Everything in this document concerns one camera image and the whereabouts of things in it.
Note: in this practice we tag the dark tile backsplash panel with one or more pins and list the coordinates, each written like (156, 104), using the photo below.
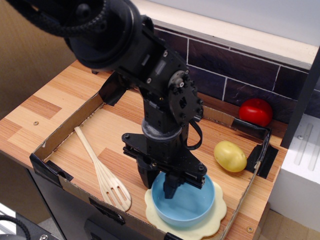
(234, 76)

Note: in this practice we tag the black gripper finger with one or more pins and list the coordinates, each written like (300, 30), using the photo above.
(170, 185)
(148, 172)

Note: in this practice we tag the cardboard fence with black tape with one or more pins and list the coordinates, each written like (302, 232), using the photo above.
(67, 180)

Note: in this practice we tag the white side cabinet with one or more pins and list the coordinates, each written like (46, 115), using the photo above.
(296, 192)

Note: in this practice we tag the cream scalloped plate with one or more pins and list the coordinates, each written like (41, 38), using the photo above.
(217, 215)

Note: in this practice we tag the yellow toy potato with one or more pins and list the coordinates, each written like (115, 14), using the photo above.
(230, 156)

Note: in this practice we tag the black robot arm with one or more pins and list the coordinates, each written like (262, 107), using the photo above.
(111, 35)

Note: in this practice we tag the red toy tomato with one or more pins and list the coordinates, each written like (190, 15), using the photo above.
(256, 111)

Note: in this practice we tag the wooden slotted spatula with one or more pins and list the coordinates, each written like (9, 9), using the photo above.
(113, 191)

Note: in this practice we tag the light blue plastic bowl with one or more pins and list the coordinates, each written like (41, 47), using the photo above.
(189, 205)

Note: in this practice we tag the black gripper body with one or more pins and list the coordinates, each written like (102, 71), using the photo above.
(171, 157)

